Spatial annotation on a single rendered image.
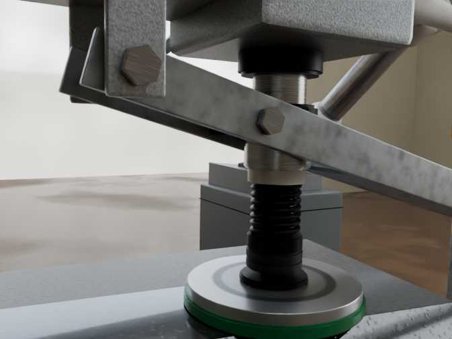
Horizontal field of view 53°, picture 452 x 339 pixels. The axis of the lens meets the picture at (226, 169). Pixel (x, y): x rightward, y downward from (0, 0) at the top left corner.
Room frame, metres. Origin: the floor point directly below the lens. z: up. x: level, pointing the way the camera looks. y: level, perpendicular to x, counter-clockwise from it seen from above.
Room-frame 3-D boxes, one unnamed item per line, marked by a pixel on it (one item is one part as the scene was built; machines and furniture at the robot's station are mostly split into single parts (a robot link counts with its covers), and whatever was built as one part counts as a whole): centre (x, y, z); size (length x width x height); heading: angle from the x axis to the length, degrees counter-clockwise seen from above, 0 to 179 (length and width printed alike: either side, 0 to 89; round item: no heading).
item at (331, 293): (0.55, -0.06, 0.84); 0.21 x 0.21 x 0.01
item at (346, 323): (0.55, -0.06, 0.84); 0.22 x 0.22 x 0.04
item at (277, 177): (0.55, -0.06, 0.99); 0.07 x 0.07 x 0.04
